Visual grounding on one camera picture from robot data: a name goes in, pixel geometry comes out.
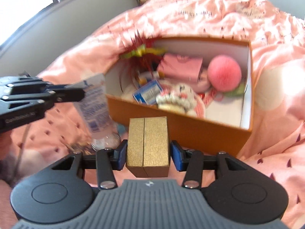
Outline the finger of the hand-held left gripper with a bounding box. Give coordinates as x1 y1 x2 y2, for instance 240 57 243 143
0 88 85 111
0 71 72 96

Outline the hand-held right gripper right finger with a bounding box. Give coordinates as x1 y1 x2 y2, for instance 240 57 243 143
171 140 246 188

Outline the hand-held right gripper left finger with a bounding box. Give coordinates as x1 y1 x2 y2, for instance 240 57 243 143
51 139 128 189

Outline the clear bottle with white label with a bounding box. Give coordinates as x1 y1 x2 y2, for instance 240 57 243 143
71 73 122 151

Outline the gold box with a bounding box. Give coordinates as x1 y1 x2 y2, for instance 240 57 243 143
126 116 171 178

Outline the orange cardboard box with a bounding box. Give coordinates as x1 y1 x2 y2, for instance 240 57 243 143
105 36 253 156

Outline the white and pink plush toy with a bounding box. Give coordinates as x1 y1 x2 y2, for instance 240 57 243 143
156 82 205 117

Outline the plush toy with blue tag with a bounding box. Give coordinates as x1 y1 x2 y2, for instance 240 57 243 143
132 72 165 105

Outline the colourful feather toy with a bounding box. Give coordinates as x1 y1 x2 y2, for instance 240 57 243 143
120 29 167 81

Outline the green fluffy toy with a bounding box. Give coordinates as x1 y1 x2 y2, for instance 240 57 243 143
225 85 247 98

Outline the pink pouch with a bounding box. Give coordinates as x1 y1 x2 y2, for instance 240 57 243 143
157 54 203 83

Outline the pink pompom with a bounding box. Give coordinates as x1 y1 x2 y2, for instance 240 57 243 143
207 55 242 93

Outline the window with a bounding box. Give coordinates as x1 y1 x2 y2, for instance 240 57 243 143
0 0 117 46

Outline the pink printed blanket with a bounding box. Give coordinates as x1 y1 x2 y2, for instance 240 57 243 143
0 0 305 229

